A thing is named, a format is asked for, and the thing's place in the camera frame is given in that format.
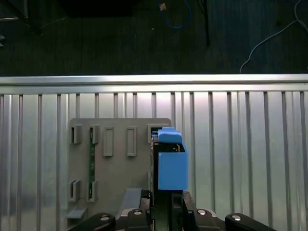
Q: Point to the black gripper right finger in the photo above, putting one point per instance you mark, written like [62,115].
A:
[192,216]

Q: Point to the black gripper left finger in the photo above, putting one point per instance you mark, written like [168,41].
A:
[144,216]

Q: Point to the hard disk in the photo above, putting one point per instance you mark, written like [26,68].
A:
[172,168]

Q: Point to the grey parts rack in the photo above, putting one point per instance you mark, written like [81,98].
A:
[120,168]

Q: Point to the green RAM stick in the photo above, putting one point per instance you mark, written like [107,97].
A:
[91,163]

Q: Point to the grey metal frame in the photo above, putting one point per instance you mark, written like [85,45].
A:
[26,9]

